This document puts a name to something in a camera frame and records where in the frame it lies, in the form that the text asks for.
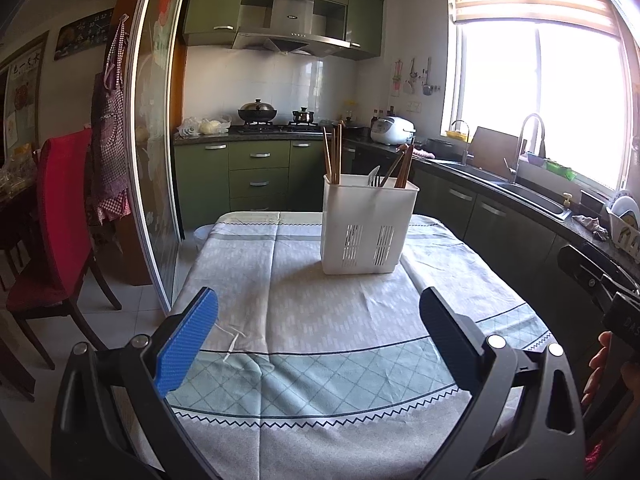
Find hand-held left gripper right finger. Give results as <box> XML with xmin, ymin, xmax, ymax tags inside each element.
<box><xmin>419</xmin><ymin>286</ymin><xmax>588</xmax><ymax>480</ymax></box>

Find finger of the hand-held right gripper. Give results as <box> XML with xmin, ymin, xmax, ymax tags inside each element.
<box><xmin>556</xmin><ymin>243</ymin><xmax>640</xmax><ymax>311</ymax></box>

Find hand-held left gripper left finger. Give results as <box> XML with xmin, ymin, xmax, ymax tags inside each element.
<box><xmin>50</xmin><ymin>286</ymin><xmax>221</xmax><ymax>480</ymax></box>

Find white plastic utensil holder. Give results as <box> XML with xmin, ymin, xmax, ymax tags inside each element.
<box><xmin>321</xmin><ymin>174</ymin><xmax>420</xmax><ymax>276</ymax></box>

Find hanging kitchen utensils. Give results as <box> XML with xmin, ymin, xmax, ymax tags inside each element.
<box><xmin>404</xmin><ymin>56</ymin><xmax>442</xmax><ymax>97</ymax></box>

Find person's right hand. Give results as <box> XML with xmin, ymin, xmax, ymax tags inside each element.
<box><xmin>581</xmin><ymin>331</ymin><xmax>640</xmax><ymax>409</ymax></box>

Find grey rag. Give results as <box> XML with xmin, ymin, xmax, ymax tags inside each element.
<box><xmin>572</xmin><ymin>214</ymin><xmax>609</xmax><ymax>242</ymax></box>

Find dish rack with plates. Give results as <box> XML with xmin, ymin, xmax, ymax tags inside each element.
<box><xmin>606</xmin><ymin>190</ymin><xmax>640</xmax><ymax>257</ymax></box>

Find steel kitchen sink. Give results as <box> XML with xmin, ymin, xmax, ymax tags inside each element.
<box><xmin>435</xmin><ymin>160</ymin><xmax>572</xmax><ymax>222</ymax></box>

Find green container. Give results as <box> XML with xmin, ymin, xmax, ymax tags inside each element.
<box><xmin>545</xmin><ymin>159</ymin><xmax>577</xmax><ymax>181</ymax></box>

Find white trash bin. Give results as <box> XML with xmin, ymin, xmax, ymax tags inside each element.
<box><xmin>192</xmin><ymin>225</ymin><xmax>219</xmax><ymax>254</ymax></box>

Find green sink cabinets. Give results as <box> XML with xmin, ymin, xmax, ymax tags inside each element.
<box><xmin>410</xmin><ymin>165</ymin><xmax>601</xmax><ymax>291</ymax></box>

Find grey patterned tablecloth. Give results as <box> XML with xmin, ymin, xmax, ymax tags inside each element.
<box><xmin>135</xmin><ymin>210</ymin><xmax>552</xmax><ymax>480</ymax></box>

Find tall chrome faucet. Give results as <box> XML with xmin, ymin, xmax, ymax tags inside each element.
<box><xmin>504</xmin><ymin>113</ymin><xmax>547</xmax><ymax>185</ymax></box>

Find wooden cutting board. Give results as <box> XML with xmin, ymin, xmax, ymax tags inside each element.
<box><xmin>470</xmin><ymin>126</ymin><xmax>527</xmax><ymax>182</ymax></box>

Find small chrome faucet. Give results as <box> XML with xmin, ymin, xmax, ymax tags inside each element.
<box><xmin>450</xmin><ymin>120</ymin><xmax>472</xmax><ymax>166</ymax></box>

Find green lower cabinets with drawers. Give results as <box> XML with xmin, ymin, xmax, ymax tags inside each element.
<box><xmin>174</xmin><ymin>139</ymin><xmax>326</xmax><ymax>232</ymax></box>

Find red covered wooden chair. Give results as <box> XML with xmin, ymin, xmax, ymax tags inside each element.
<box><xmin>5</xmin><ymin>129</ymin><xmax>123</xmax><ymax>371</ymax></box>

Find sliding glass door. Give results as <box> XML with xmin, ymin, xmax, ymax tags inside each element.
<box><xmin>122</xmin><ymin>0</ymin><xmax>194</xmax><ymax>313</ymax></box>

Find white rice cooker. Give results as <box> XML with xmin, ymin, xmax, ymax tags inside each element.
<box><xmin>370</xmin><ymin>116</ymin><xmax>417</xmax><ymax>146</ymax></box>

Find plastic bags with food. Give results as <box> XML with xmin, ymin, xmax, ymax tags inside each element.
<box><xmin>177</xmin><ymin>116</ymin><xmax>233</xmax><ymax>137</ymax></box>

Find checked apron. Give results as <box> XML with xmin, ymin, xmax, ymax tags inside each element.
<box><xmin>87</xmin><ymin>15</ymin><xmax>134</xmax><ymax>224</ymax></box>

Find gas stove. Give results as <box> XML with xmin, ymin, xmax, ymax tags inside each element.
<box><xmin>235</xmin><ymin>122</ymin><xmax>324</xmax><ymax>136</ymax></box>

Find black wok with lid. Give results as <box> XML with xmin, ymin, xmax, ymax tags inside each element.
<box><xmin>237</xmin><ymin>99</ymin><xmax>277</xmax><ymax>125</ymax></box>

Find striped window blind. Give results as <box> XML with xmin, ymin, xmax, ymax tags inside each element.
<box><xmin>447</xmin><ymin>0</ymin><xmax>622</xmax><ymax>39</ymax></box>

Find green upper cabinets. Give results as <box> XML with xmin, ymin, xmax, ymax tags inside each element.
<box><xmin>182</xmin><ymin>0</ymin><xmax>387</xmax><ymax>61</ymax></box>

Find steel range hood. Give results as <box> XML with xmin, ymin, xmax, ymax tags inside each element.
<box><xmin>231</xmin><ymin>0</ymin><xmax>352</xmax><ymax>58</ymax></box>

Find wall poster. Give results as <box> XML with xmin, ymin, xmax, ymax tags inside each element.
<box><xmin>0</xmin><ymin>30</ymin><xmax>51</xmax><ymax>152</ymax></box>

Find dark wall clock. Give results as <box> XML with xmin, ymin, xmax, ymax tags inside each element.
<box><xmin>54</xmin><ymin>7</ymin><xmax>116</xmax><ymax>62</ymax></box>

